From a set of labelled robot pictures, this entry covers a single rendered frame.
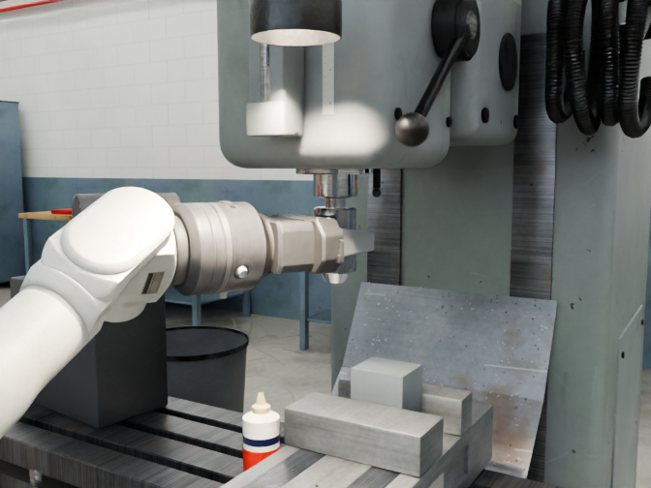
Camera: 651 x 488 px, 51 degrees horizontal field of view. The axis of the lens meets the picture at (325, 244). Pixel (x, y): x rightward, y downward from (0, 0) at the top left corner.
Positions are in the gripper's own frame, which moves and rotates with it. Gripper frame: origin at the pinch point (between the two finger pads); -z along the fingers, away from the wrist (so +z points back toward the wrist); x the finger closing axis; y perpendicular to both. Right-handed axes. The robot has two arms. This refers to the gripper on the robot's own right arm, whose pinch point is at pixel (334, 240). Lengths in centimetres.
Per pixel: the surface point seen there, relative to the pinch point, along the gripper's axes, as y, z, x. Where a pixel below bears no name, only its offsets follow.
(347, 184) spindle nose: -6.1, 0.2, -2.4
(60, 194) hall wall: 20, -134, 705
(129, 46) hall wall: -125, -180, 607
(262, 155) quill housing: -9.0, 9.3, -0.5
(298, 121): -12.0, 8.5, -6.1
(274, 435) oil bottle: 20.8, 7.1, 0.9
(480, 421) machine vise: 20.8, -14.5, -8.6
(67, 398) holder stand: 24.6, 20.0, 36.8
